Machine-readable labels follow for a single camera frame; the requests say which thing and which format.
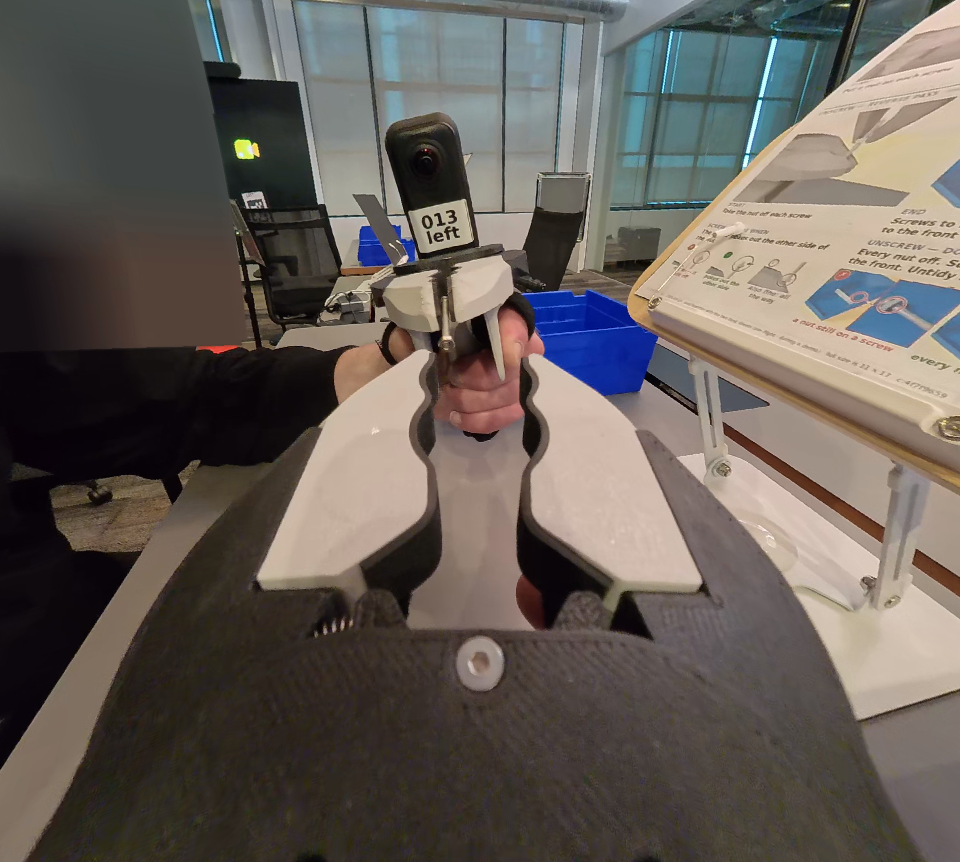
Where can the person's left forearm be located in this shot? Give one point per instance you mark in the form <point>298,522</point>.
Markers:
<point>187,404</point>

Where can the black chair caster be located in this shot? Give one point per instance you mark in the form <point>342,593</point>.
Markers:
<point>99,494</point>

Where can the blue plastic bin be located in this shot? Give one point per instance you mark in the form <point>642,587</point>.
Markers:
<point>592,337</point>

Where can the black chair with grey headrest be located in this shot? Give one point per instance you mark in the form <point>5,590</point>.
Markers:
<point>559,231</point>

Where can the white plastic pin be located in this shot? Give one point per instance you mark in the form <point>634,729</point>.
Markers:
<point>705,254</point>

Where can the black mesh office chair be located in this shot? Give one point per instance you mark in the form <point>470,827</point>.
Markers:
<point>292,262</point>

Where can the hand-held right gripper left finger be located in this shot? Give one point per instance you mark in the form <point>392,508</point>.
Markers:
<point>352,494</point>

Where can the printed instruction sheet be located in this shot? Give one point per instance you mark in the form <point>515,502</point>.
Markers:
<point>840,239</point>

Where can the small blue storage bin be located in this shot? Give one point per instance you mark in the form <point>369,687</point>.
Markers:
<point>375,246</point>

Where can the grey desk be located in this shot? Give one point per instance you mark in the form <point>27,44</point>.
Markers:
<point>915,772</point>

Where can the framed sign on wooden board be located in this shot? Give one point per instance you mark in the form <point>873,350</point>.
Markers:
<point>825,419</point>

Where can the black display screen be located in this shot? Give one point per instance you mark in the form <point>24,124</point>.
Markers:
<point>277,119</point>

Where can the person's left hand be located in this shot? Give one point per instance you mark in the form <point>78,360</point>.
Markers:
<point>472,397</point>

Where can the metal screw with nut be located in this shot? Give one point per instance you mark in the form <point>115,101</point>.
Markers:
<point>446,325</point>

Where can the clear plastic holder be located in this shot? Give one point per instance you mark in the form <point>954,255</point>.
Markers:
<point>795,562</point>

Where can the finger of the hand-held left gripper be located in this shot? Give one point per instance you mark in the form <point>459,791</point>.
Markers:
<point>484,288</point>
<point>412,303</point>

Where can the white board stand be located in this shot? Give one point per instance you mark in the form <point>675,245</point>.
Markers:
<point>810,644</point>

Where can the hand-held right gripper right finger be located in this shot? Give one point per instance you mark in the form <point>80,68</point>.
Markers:
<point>607,502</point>

